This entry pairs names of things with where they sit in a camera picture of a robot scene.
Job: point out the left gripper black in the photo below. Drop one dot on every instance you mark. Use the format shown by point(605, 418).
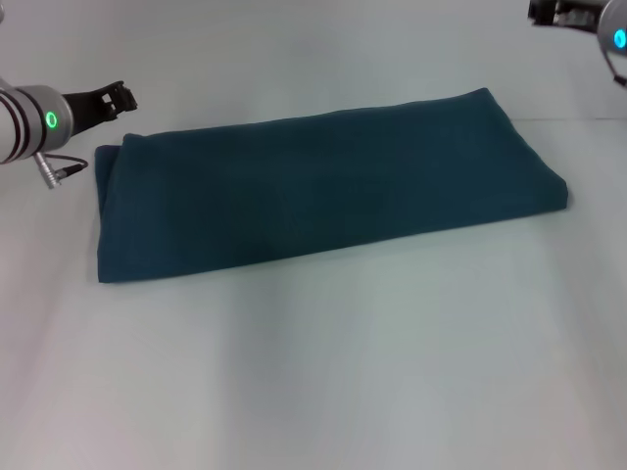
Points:
point(85, 110)

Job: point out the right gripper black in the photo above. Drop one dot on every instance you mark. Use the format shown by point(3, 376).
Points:
point(563, 12)

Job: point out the blue t-shirt with white print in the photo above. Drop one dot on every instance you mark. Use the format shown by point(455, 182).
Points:
point(318, 196)

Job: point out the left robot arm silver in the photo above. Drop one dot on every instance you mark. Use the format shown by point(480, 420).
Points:
point(29, 125)

